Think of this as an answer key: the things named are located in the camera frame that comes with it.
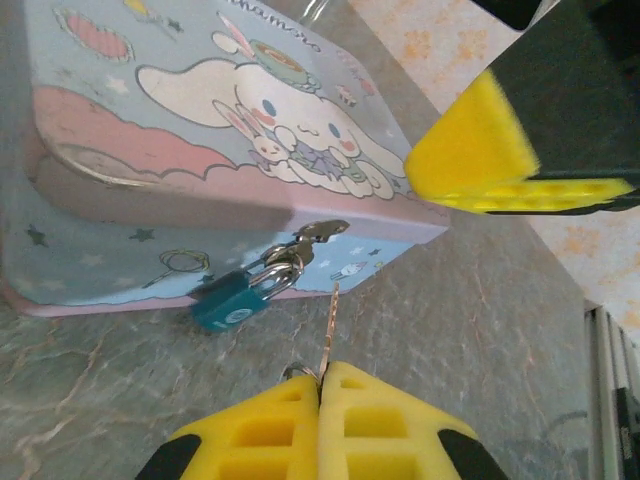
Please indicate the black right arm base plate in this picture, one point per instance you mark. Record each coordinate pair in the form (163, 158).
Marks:
(630, 440)

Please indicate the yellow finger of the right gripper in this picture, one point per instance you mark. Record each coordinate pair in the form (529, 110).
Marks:
(470, 145)

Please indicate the pastel cartoon print tin box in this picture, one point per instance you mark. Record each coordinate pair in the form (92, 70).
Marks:
(150, 150)

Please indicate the small metal key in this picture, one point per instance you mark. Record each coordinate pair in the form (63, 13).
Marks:
(330, 330)

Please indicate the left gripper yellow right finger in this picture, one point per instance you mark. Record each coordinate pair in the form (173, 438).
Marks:
(380, 435)

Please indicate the small blue padlock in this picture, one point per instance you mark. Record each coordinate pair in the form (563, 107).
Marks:
(225, 305)

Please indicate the aluminium grooved base beam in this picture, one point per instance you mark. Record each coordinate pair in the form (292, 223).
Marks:
(600, 375)

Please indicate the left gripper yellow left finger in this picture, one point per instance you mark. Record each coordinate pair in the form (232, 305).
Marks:
(260, 440)

